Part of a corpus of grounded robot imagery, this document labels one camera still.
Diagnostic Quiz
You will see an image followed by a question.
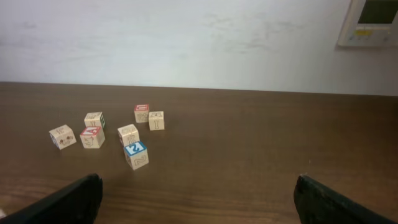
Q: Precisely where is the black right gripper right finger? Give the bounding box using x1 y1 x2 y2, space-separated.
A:
294 175 397 224

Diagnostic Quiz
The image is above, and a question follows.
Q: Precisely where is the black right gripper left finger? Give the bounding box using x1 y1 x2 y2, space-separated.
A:
1 174 103 224

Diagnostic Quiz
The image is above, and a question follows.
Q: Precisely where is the red letter A block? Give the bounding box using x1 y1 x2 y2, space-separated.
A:
80 126 105 149

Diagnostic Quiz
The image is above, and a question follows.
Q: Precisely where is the wooden block blue side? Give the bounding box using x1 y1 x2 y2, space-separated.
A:
49 124 76 150

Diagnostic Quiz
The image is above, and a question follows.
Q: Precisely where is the blue number 2 block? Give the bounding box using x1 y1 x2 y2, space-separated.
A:
124 141 149 170

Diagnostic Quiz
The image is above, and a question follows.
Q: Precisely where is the wooden block red side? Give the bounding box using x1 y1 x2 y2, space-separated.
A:
118 124 140 147

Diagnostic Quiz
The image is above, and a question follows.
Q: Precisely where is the plain wooden block upper left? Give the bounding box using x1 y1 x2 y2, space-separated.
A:
84 112 106 128

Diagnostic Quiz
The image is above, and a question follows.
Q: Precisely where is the plain wooden block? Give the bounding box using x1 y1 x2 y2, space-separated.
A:
148 111 165 131
84 112 106 128

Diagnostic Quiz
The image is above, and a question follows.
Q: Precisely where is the red letter U block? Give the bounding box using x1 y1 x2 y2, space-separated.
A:
134 104 149 123

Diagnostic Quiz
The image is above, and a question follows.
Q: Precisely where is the plain wooden block top right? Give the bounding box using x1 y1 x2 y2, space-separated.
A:
148 111 165 131

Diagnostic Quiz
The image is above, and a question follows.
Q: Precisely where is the white wall control panel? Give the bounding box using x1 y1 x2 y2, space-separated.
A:
337 0 397 47

